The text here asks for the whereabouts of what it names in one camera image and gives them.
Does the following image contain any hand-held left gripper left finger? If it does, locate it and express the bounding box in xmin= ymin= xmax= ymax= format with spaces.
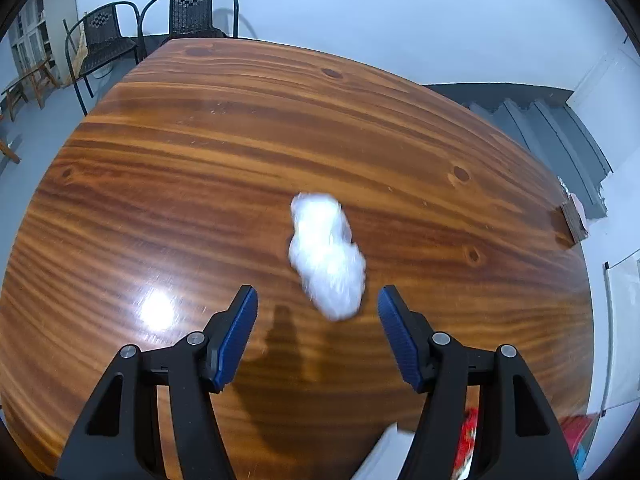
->
xmin=54 ymin=284 xmax=260 ymax=480

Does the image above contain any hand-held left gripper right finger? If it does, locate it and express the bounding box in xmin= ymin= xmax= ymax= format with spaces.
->
xmin=376 ymin=284 xmax=581 ymax=480

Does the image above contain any white plastic bag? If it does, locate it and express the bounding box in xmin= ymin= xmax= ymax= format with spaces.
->
xmin=288 ymin=191 xmax=367 ymax=321

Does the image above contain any red cardboard box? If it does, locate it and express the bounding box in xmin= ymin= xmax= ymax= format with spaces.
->
xmin=557 ymin=411 xmax=597 ymax=472

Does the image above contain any white flat box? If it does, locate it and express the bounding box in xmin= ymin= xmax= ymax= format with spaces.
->
xmin=352 ymin=422 xmax=416 ymax=480

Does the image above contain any red snack packet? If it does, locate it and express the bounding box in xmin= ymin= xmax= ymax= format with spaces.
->
xmin=452 ymin=406 xmax=479 ymax=480

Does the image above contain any brown and pink pad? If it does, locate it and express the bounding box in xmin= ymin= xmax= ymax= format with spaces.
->
xmin=560 ymin=195 xmax=592 ymax=244

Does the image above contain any grey staircase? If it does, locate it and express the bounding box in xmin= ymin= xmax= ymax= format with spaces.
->
xmin=421 ymin=82 xmax=614 ymax=222

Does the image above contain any straw broom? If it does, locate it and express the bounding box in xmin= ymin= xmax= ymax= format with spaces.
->
xmin=63 ymin=19 xmax=89 ymax=87

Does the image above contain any wooden bench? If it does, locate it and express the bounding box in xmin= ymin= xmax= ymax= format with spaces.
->
xmin=0 ymin=57 xmax=59 ymax=122

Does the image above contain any black wicker chair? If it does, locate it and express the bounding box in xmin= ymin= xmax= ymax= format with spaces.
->
xmin=140 ymin=0 xmax=240 ymax=59
xmin=64 ymin=1 xmax=147 ymax=114

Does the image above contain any white shelf unit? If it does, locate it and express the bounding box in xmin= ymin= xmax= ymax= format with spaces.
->
xmin=9 ymin=0 xmax=52 ymax=88

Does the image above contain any white wall board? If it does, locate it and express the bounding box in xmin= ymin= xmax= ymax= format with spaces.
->
xmin=599 ymin=249 xmax=640 ymax=417

